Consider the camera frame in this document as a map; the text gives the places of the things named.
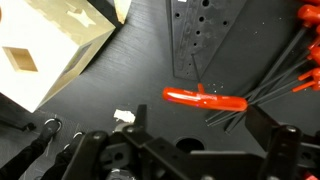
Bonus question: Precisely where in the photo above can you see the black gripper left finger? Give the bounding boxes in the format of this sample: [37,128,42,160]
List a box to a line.
[61,104,208,180]

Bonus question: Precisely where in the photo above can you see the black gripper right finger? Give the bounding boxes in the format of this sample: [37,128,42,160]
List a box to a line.
[244,103,320,180]

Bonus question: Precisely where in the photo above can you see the torn white sticker patch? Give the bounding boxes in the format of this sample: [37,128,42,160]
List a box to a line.
[113,108,136,124]

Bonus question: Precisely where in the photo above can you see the black shoe white sole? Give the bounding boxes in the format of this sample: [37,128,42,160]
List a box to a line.
[38,117,63,144]
[62,131,85,154]

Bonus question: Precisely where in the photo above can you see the black wedge hex key stand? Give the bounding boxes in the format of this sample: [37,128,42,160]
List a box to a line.
[165,0,248,82]

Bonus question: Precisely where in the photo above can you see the black table leg bar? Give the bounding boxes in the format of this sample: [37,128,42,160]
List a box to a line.
[0,111,37,132]

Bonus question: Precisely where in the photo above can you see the wooden shape sorter box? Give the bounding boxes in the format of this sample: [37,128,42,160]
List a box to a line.
[0,0,117,114]

